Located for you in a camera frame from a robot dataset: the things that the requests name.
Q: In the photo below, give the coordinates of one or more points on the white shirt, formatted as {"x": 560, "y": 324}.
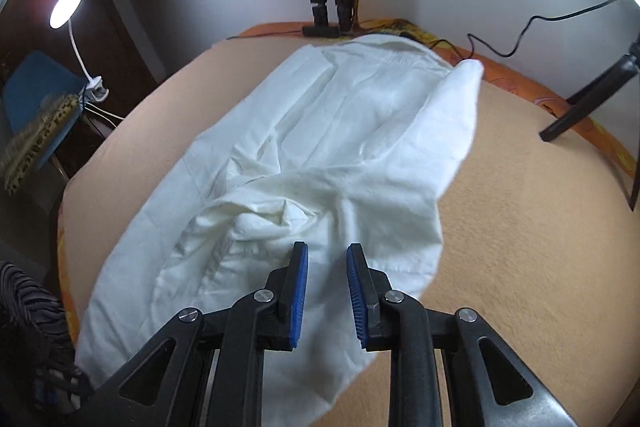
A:
{"x": 205, "y": 188}

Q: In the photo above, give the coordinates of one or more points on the leopard print cloth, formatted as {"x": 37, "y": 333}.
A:
{"x": 30, "y": 145}

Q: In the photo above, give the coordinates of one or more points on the black striped cloth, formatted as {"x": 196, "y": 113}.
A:
{"x": 38, "y": 367}

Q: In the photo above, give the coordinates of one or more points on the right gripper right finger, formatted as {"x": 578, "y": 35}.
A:
{"x": 444, "y": 367}

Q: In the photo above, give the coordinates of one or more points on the white clip desk lamp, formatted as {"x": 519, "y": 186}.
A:
{"x": 61, "y": 16}

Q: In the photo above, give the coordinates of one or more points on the blue chair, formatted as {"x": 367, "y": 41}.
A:
{"x": 36, "y": 82}

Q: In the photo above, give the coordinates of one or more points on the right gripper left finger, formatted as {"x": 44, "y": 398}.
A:
{"x": 206, "y": 368}

